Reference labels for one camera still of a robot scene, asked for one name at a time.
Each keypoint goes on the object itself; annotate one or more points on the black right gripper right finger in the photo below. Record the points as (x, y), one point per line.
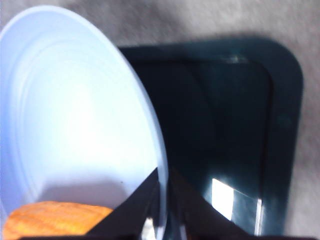
(200, 222)

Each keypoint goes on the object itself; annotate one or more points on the black rectangular tray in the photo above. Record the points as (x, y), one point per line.
(237, 125)

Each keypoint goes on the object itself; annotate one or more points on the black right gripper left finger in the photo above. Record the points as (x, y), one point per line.
(132, 215)

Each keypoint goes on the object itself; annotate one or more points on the yellow-orange toy corn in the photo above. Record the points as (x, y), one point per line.
(57, 220)

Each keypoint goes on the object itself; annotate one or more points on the blue round plate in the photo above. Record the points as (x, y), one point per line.
(75, 112)

